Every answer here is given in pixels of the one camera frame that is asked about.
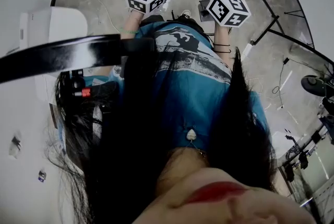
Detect white cabinet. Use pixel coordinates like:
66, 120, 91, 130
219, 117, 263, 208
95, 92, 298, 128
271, 128, 298, 158

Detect black chair base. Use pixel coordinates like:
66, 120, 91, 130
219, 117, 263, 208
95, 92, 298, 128
300, 74, 334, 98

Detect person's right forearm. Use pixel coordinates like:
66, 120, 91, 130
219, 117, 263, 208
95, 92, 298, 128
213, 24, 235, 67

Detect black equipment stands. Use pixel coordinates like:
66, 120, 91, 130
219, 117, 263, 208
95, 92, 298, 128
283, 134, 329, 182

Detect black charger with cable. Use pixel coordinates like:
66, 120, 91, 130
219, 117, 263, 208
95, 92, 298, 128
271, 57, 290, 110

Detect white stone pendant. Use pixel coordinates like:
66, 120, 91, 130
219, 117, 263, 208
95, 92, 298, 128
185, 128, 198, 140

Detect black head mount strap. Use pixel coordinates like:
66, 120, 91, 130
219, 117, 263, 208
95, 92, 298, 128
0, 33, 157, 84

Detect person's left forearm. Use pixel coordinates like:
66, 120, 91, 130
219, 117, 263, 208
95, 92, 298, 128
122, 10, 146, 34

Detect blue printed shirt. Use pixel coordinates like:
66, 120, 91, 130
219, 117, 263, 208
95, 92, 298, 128
58, 21, 269, 152

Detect person's face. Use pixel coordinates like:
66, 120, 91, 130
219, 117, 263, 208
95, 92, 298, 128
133, 147, 318, 224

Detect white toilet with side buttons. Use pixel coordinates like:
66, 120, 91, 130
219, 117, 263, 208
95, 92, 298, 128
5, 6, 88, 103

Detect black trousers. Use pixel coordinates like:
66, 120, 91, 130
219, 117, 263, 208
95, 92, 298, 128
142, 14, 209, 36

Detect black harness with red clip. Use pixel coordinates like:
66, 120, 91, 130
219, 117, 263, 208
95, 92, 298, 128
56, 68, 118, 140

